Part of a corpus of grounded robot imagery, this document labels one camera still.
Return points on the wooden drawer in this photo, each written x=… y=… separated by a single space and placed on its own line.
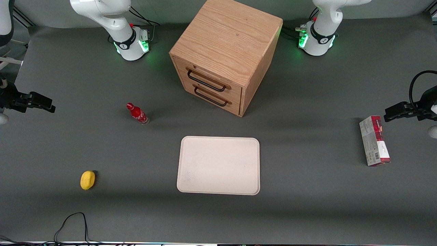
x=235 y=106
x=235 y=92

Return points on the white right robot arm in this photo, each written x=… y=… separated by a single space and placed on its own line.
x=119 y=24

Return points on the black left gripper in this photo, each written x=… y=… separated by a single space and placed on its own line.
x=424 y=108

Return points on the yellow lemon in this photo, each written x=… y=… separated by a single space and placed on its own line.
x=87 y=180

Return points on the beige plastic tray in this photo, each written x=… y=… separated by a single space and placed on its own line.
x=218 y=165

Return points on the black frame strut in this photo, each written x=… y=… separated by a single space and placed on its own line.
x=433 y=13
x=24 y=17

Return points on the red grey carton box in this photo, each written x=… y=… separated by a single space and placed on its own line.
x=374 y=141

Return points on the red cola bottle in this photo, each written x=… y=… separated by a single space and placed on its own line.
x=137 y=113

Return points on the wooden drawer cabinet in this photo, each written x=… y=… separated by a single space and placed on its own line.
x=228 y=37

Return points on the white metal bar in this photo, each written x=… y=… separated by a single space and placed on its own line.
x=10 y=60

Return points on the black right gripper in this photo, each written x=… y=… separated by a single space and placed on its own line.
x=9 y=99

